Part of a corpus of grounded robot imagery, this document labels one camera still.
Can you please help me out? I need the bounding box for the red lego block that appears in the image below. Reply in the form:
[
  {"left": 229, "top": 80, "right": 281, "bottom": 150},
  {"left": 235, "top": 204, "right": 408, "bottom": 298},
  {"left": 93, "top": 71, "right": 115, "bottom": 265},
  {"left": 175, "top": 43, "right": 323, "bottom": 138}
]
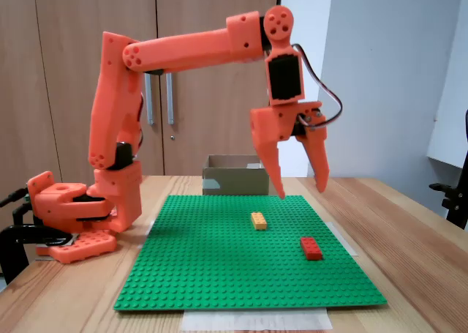
[{"left": 300, "top": 236, "right": 324, "bottom": 262}]

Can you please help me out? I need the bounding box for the cardboard box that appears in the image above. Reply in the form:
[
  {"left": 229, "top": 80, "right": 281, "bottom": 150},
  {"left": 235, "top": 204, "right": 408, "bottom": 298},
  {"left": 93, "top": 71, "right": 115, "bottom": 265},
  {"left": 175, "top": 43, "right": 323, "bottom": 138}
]
[{"left": 202, "top": 154, "right": 271, "bottom": 196}]

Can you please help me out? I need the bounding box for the yellow lego block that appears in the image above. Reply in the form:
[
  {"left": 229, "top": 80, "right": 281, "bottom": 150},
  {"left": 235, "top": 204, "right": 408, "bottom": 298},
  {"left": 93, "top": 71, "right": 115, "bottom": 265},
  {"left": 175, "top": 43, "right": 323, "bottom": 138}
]
[{"left": 250, "top": 212, "right": 268, "bottom": 232}]

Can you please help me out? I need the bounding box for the green lego baseplate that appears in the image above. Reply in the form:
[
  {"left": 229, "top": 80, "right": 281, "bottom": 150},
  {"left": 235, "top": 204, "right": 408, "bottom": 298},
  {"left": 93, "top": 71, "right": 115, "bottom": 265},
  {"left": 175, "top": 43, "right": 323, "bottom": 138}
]
[{"left": 113, "top": 194, "right": 388, "bottom": 313}]

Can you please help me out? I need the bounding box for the white masking tape strip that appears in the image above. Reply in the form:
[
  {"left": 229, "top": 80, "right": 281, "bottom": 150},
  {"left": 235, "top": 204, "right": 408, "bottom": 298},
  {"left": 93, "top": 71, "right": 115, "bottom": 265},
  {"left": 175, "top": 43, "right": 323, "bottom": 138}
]
[
  {"left": 327, "top": 221, "right": 358, "bottom": 258},
  {"left": 181, "top": 308, "right": 333, "bottom": 332},
  {"left": 137, "top": 221, "right": 156, "bottom": 250}
]

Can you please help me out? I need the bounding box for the black stand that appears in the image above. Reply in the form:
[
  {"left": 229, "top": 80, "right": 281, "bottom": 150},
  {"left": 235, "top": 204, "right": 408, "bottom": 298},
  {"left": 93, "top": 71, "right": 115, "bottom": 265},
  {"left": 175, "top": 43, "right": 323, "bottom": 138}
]
[{"left": 429, "top": 108, "right": 468, "bottom": 231}]

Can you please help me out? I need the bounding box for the brown wooden cabinet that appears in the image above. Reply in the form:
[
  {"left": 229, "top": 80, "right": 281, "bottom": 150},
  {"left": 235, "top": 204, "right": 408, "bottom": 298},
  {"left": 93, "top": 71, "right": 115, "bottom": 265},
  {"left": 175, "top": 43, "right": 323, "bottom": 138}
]
[{"left": 0, "top": 0, "right": 283, "bottom": 239}]

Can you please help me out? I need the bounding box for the black table clamp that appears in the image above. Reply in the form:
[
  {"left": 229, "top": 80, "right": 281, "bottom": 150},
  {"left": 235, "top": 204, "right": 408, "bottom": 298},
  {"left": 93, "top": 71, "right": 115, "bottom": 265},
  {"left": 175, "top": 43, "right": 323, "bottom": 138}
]
[{"left": 0, "top": 222, "right": 74, "bottom": 286}]

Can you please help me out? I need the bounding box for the gripper motor cable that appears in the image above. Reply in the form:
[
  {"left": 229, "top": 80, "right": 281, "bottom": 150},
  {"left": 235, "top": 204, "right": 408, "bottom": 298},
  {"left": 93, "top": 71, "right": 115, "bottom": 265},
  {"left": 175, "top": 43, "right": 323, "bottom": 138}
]
[{"left": 291, "top": 43, "right": 344, "bottom": 131}]

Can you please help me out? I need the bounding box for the grey metal cabinet handle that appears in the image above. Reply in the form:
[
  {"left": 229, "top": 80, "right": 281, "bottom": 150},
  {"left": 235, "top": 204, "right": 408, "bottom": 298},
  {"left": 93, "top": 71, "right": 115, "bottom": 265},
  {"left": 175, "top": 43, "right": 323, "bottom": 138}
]
[
  {"left": 145, "top": 72, "right": 155, "bottom": 126},
  {"left": 166, "top": 72, "right": 176, "bottom": 126}
]

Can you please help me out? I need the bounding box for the black cable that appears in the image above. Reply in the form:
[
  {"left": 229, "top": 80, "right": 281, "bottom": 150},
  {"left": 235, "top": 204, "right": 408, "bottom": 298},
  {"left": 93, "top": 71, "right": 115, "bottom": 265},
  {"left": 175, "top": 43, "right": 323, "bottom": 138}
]
[
  {"left": 0, "top": 188, "right": 29, "bottom": 208},
  {"left": 12, "top": 203, "right": 36, "bottom": 226}
]

